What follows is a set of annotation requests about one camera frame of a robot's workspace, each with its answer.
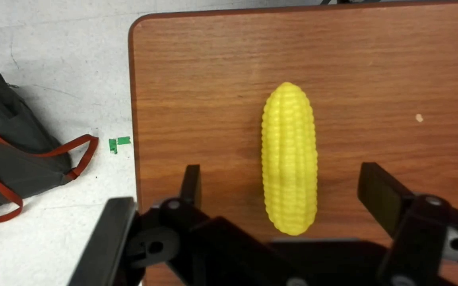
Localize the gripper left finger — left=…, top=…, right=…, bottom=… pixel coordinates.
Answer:
left=68, top=164, right=289, bottom=286

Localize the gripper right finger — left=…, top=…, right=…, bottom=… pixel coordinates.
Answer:
left=357, top=162, right=458, bottom=286

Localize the green tape mark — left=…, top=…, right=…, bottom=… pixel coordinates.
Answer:
left=109, top=136, right=131, bottom=155

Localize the yellow toy corn cob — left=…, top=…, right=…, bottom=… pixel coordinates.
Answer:
left=261, top=82, right=318, bottom=236

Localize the grey backpack with orange straps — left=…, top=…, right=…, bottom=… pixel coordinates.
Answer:
left=0, top=70, right=99, bottom=224

